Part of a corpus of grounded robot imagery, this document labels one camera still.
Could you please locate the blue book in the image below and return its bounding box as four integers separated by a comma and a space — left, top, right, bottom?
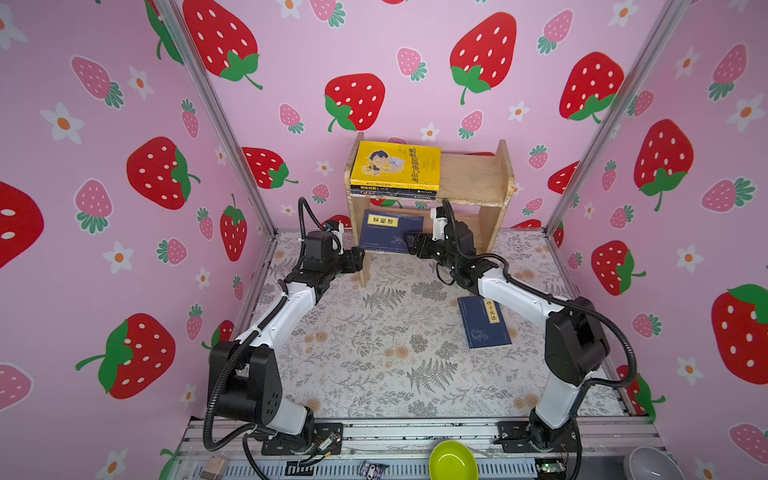
458, 296, 511, 349
359, 210, 424, 254

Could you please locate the grey bowl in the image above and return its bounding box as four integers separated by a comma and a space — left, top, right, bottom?
623, 446, 685, 480

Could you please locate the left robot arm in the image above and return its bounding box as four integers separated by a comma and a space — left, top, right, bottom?
202, 197, 364, 452

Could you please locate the yellow cartoon cover book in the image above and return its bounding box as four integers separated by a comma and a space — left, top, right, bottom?
350, 141, 441, 192

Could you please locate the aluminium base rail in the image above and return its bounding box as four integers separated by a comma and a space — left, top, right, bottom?
163, 416, 665, 479

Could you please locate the wooden two-tier shelf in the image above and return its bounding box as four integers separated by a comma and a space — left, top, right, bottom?
344, 133, 515, 253

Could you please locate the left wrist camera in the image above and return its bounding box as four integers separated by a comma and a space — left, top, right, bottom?
325, 220, 345, 237

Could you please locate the black book yellow title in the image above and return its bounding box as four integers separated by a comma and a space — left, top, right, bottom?
350, 185, 438, 201

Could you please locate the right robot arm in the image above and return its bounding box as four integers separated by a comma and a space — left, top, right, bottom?
404, 200, 638, 452

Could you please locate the green bowl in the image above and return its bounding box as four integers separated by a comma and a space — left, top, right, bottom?
428, 440, 479, 480

